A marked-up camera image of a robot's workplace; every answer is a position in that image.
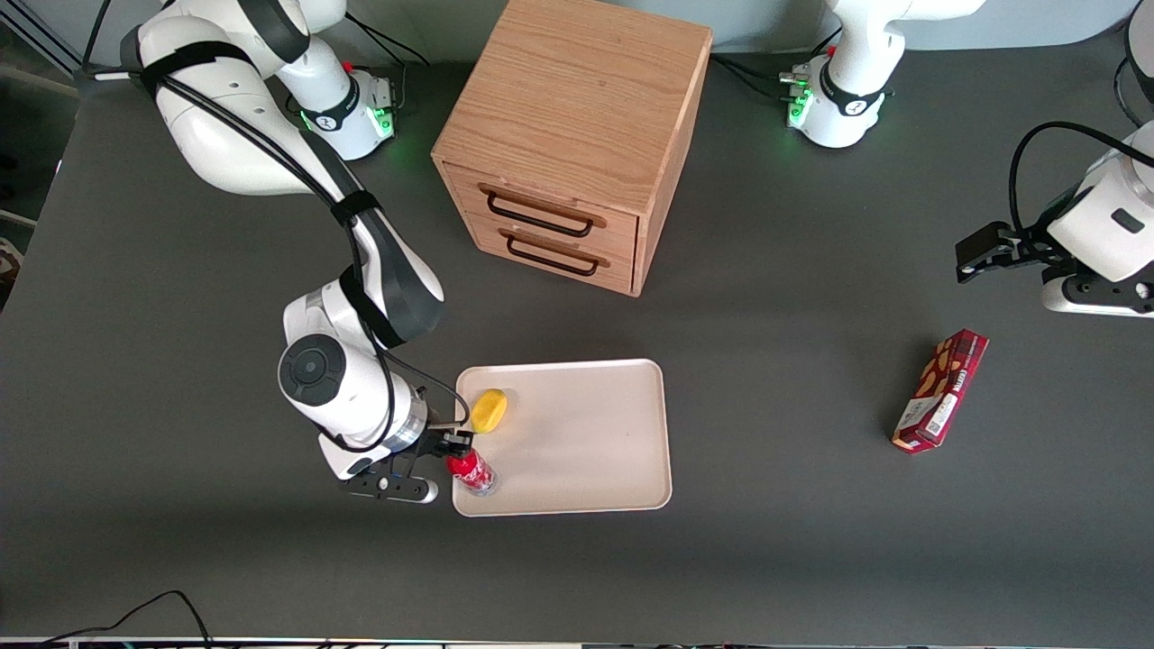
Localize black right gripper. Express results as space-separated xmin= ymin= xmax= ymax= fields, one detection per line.
xmin=386 ymin=430 xmax=476 ymax=480

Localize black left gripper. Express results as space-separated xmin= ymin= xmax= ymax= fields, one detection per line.
xmin=956 ymin=221 xmax=1078 ymax=285

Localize red coke bottle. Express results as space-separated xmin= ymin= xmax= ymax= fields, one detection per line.
xmin=446 ymin=448 xmax=499 ymax=498

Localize beige plastic tray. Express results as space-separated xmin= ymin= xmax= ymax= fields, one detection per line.
xmin=452 ymin=359 xmax=673 ymax=518

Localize yellow lemon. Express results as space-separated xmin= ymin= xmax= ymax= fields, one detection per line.
xmin=471 ymin=388 xmax=508 ymax=435

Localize red snack box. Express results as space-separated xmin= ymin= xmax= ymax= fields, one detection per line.
xmin=892 ymin=328 xmax=990 ymax=455

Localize wooden drawer cabinet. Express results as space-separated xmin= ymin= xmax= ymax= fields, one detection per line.
xmin=431 ymin=0 xmax=713 ymax=298

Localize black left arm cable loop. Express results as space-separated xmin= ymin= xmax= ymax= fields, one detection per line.
xmin=1008 ymin=121 xmax=1154 ymax=237

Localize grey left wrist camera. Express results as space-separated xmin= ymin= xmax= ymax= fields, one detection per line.
xmin=1041 ymin=269 xmax=1154 ymax=318

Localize wooden drawer with black handle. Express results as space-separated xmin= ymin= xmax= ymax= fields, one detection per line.
xmin=444 ymin=163 xmax=640 ymax=249
xmin=467 ymin=216 xmax=637 ymax=296

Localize black left base cable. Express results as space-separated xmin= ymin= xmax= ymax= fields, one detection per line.
xmin=710 ymin=52 xmax=799 ymax=102

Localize black base cable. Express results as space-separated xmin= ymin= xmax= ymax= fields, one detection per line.
xmin=343 ymin=13 xmax=432 ymax=69
xmin=710 ymin=52 xmax=799 ymax=102

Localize black cable on table edge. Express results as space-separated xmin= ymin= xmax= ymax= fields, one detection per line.
xmin=41 ymin=590 xmax=214 ymax=649

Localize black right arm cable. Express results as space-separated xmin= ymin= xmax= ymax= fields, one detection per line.
xmin=135 ymin=54 xmax=472 ymax=453

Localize black right base cable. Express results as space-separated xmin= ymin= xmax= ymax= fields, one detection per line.
xmin=343 ymin=13 xmax=432 ymax=69

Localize aluminium frame rail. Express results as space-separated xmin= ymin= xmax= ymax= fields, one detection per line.
xmin=0 ymin=16 xmax=93 ymax=75

